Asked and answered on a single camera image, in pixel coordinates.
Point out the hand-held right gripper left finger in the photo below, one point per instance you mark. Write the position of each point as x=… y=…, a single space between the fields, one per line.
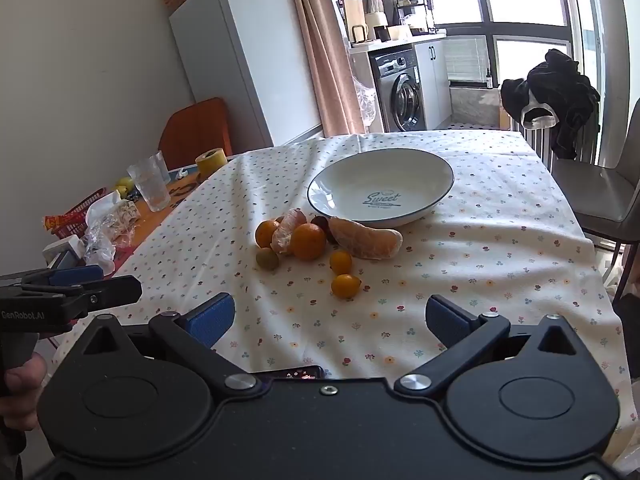
x=212 y=317

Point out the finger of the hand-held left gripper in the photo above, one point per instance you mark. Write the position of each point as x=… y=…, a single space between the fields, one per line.
x=112 y=290
x=80 y=275

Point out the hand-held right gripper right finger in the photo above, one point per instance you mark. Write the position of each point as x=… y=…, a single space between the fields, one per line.
x=447 y=321

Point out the green-brown longan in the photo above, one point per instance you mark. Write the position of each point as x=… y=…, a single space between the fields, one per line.
x=267 y=259

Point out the small orange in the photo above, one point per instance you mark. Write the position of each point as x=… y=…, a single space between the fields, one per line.
x=265 y=232

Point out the kumquat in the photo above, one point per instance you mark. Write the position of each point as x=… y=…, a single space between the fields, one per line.
x=341 y=262
x=346 y=285

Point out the large peeled orange piece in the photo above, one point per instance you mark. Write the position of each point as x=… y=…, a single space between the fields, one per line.
x=367 y=238

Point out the pink snack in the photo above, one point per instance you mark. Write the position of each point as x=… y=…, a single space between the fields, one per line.
x=290 y=225

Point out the dark red lychee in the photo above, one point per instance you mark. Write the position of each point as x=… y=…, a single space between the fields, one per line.
x=319 y=222

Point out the white bowl with blue rim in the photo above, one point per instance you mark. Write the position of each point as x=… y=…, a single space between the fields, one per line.
x=350 y=180

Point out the person's left hand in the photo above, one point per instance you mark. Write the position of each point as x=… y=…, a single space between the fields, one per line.
x=22 y=390

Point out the small white box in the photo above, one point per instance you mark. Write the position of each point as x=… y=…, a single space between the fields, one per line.
x=60 y=252

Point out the crumpled clear plastic wrap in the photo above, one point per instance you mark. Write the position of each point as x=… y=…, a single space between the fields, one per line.
x=107 y=225

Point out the red plastic basket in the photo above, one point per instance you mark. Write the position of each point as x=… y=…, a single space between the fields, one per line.
x=70 y=217

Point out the floral white tablecloth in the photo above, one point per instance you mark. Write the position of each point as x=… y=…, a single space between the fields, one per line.
x=500 y=240

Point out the yellow-green fruit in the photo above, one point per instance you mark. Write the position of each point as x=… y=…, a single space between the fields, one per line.
x=124 y=186

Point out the yellow tape roll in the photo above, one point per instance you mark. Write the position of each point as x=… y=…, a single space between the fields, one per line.
x=211 y=164

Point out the orange wooden chair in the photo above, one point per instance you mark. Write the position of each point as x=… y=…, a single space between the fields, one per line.
x=192 y=130

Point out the grey upholstered chair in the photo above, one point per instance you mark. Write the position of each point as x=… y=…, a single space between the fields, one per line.
x=590 y=190

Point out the white metal rack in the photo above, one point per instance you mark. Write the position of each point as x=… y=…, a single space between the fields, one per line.
x=537 y=145

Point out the silver washing machine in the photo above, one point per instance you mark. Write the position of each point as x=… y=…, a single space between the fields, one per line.
x=400 y=95

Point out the clear plastic bag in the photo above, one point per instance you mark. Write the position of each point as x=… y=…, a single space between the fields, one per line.
x=365 y=102

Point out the white kitchen cabinet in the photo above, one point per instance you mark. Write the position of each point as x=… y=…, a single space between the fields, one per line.
x=431 y=80

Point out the small dark bottle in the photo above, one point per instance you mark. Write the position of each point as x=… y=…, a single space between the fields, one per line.
x=488 y=80

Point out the black garment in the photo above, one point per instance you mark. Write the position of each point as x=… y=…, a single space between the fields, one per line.
x=560 y=90

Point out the white refrigerator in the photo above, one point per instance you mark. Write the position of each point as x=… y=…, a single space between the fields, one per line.
x=250 y=60

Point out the beige pink curtain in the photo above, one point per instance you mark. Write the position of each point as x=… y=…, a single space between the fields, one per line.
x=320 y=50

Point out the black dish rack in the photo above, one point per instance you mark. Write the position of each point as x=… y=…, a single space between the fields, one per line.
x=415 y=10

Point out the wooden cutting board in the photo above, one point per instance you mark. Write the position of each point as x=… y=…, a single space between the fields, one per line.
x=353 y=20

